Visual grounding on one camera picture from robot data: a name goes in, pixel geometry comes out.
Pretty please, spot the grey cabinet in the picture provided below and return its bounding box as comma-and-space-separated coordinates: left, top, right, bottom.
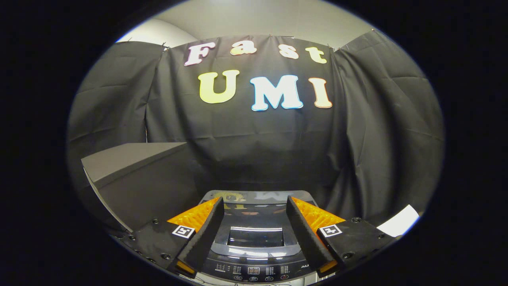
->
81, 142, 201, 233

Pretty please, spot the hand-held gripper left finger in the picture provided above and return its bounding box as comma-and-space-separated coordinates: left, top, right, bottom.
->
119, 197, 225, 278

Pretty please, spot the grey washing machine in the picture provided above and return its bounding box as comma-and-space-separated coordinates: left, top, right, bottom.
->
196, 190, 331, 285

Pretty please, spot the black backdrop cloth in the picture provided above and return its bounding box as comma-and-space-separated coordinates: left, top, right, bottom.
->
67, 30, 445, 236

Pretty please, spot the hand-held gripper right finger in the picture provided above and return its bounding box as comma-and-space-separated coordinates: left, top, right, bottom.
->
286, 195, 398, 279

